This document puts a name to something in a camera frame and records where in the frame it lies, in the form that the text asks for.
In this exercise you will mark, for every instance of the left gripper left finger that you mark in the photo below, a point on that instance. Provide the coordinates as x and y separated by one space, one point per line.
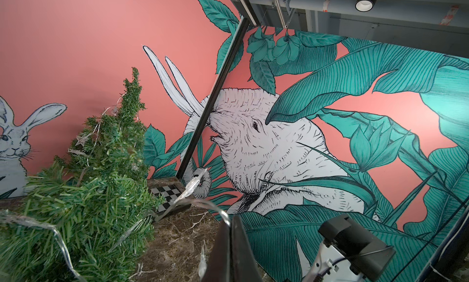
218 266

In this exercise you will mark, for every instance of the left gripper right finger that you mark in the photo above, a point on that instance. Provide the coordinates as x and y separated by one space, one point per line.
244 266

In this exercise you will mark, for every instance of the mini christmas tree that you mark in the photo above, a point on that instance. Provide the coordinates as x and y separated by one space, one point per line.
101 229
111 145

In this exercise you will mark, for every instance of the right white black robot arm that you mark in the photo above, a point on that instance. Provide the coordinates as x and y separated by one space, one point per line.
349 253

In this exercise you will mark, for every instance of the small chessboard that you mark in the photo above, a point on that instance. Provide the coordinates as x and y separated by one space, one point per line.
170 193

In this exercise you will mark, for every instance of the black right frame post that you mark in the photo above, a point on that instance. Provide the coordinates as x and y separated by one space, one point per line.
219 83

